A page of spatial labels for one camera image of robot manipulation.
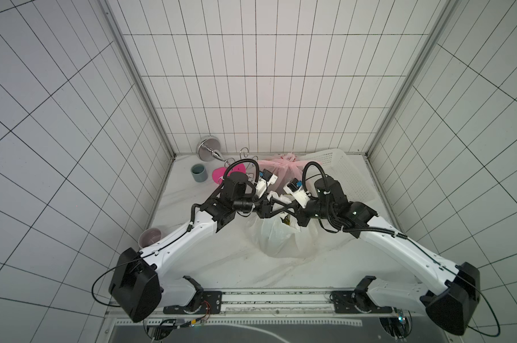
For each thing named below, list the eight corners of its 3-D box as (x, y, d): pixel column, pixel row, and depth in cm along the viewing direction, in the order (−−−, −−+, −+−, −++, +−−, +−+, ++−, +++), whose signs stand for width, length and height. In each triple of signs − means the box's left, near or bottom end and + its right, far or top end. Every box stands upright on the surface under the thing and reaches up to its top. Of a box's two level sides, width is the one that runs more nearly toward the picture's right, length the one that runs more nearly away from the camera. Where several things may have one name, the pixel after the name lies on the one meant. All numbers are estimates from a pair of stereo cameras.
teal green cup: (191, 182, 107) (188, 176, 103) (194, 170, 113) (192, 163, 109) (206, 182, 107) (204, 176, 103) (209, 170, 113) (207, 163, 109)
